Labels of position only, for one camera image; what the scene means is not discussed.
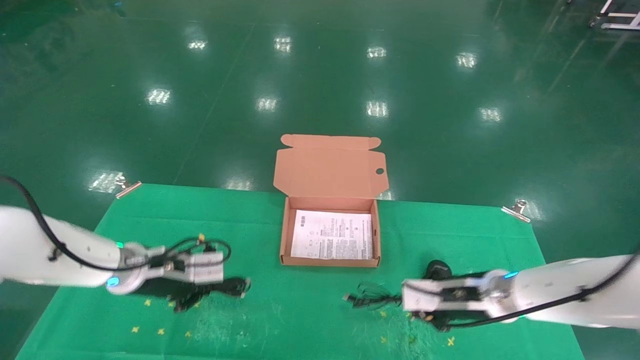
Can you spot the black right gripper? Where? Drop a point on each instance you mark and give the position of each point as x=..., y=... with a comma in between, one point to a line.
x=450, y=318

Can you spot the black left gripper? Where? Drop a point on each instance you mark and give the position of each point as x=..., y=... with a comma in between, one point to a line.
x=170, y=287

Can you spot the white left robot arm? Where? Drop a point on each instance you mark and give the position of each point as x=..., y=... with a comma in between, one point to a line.
x=30, y=250

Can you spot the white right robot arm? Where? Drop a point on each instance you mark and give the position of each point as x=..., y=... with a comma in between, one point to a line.
x=575, y=292

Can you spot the orange cardboard box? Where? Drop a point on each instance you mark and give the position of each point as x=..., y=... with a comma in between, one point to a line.
x=330, y=170

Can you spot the yellow tape cross mark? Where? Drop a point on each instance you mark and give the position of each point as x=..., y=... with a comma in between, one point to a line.
x=451, y=341

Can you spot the green table cloth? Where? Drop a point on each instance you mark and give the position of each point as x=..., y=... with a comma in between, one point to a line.
x=300, y=310

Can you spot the white printed instruction sheet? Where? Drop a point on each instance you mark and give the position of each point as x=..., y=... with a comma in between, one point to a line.
x=332, y=235

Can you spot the metal binder clip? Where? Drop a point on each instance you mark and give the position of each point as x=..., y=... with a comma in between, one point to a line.
x=517, y=210
x=127, y=189

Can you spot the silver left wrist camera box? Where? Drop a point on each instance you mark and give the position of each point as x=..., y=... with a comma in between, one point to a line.
x=202, y=267

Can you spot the white metal cart frame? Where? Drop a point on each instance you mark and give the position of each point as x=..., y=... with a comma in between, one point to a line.
x=617, y=25

